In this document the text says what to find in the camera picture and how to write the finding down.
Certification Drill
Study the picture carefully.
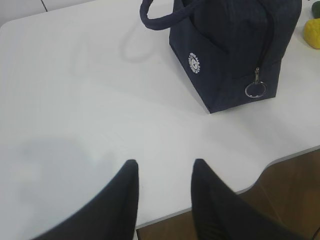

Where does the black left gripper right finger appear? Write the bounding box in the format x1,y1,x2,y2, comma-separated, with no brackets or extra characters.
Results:
191,159,302,240

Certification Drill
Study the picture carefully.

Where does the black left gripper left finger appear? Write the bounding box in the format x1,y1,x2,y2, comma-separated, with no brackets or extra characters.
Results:
37,159,139,240

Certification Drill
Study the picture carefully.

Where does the dark navy lunch bag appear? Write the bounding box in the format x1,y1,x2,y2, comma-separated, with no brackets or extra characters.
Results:
139,0,302,113

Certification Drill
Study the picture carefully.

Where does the green cucumber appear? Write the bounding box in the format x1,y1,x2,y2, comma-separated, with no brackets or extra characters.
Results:
311,1,320,19

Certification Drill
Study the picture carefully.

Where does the yellow lemon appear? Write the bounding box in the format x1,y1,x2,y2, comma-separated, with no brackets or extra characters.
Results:
303,18,320,50

